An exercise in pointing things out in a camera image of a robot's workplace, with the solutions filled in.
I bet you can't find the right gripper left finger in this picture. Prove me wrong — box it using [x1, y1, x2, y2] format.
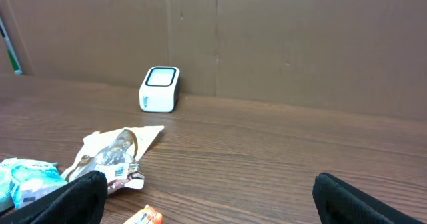
[1, 171, 108, 224]

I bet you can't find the beige snack pouch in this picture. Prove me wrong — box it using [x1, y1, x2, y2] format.
[61, 125, 164, 194]

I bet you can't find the teal wipes packet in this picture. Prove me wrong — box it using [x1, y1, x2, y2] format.
[1, 158, 56, 212]

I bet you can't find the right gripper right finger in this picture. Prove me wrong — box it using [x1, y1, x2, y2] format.
[312, 173, 422, 224]

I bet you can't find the white barcode scanner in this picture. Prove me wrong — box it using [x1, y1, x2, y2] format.
[139, 66, 180, 113]

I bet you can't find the orange tissue pack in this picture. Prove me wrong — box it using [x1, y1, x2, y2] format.
[124, 205, 163, 224]

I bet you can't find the teal tissue pack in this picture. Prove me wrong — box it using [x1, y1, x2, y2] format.
[9, 165, 68, 209]

